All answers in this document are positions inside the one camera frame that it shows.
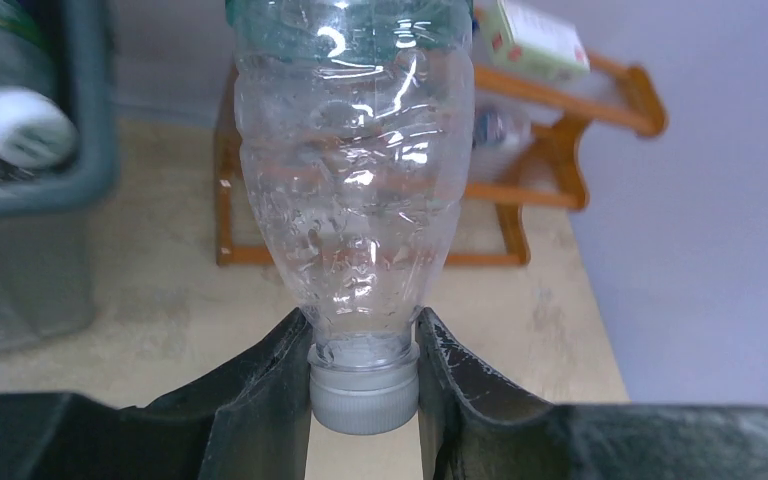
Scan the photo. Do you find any green label bottle white cap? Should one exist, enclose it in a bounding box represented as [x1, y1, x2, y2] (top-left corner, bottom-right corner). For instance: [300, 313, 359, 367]
[226, 1, 475, 435]

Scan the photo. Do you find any small clear jar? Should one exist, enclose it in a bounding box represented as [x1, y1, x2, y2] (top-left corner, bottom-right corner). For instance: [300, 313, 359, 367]
[469, 101, 533, 183]

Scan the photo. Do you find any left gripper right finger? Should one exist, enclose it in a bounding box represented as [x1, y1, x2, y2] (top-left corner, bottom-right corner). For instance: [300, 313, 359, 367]
[416, 308, 768, 479]

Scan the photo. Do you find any white green small box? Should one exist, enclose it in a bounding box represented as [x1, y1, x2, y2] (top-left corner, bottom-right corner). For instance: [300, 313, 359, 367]
[475, 1, 591, 83]

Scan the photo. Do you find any dark green plastic bin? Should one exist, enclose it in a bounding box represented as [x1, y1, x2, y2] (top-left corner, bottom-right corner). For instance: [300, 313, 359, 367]
[0, 1, 119, 352]

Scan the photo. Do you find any orange wooden shelf rack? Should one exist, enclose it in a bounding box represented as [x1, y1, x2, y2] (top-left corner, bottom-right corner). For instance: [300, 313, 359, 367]
[213, 6, 669, 268]

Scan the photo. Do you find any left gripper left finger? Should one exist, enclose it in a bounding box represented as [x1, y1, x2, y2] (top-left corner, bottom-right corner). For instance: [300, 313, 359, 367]
[0, 310, 312, 479]

